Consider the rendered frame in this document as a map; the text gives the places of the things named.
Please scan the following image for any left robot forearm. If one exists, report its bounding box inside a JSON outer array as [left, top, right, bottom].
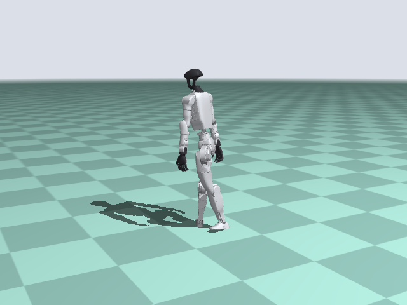
[[179, 121, 189, 153]]

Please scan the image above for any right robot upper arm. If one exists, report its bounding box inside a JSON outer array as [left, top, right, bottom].
[[209, 93, 215, 124]]

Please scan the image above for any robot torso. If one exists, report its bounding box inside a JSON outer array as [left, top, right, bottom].
[[189, 90, 215, 154]]

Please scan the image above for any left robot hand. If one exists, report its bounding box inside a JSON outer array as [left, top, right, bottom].
[[176, 147, 189, 172]]

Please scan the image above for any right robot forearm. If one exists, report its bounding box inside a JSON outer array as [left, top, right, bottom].
[[210, 120, 220, 145]]

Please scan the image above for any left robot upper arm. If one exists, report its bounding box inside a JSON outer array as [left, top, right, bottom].
[[182, 95, 195, 128]]

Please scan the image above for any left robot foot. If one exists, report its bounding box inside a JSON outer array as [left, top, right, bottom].
[[209, 222, 230, 230]]

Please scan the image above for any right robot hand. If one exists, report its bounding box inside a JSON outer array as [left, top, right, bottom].
[[212, 139, 223, 163]]

